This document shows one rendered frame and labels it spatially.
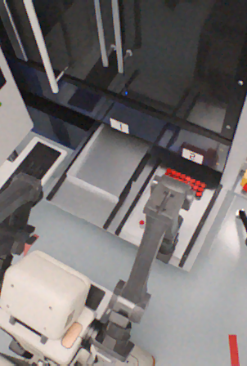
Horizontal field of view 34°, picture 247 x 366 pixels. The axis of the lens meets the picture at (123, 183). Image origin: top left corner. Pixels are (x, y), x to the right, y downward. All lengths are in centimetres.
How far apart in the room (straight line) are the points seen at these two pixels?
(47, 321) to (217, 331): 149
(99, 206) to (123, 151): 29
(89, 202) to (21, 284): 70
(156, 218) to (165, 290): 157
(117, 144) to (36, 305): 96
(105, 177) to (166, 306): 100
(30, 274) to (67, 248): 150
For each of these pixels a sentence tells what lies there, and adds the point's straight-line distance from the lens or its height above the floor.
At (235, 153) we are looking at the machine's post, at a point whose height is 115.
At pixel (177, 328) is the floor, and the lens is 247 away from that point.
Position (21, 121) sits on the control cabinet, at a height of 91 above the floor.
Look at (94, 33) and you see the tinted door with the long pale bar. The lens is 146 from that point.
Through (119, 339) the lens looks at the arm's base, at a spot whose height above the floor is 123.
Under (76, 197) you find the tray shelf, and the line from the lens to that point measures 177.
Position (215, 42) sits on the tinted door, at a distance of 123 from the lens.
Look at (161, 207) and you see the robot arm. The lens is 97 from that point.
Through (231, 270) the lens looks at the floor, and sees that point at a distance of 259.
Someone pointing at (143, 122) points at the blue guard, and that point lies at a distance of 166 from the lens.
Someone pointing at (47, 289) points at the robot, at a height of 139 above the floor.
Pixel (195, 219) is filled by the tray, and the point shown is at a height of 88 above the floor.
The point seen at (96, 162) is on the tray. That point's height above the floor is 88.
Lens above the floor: 244
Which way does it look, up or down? 61 degrees down
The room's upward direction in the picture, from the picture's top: 8 degrees counter-clockwise
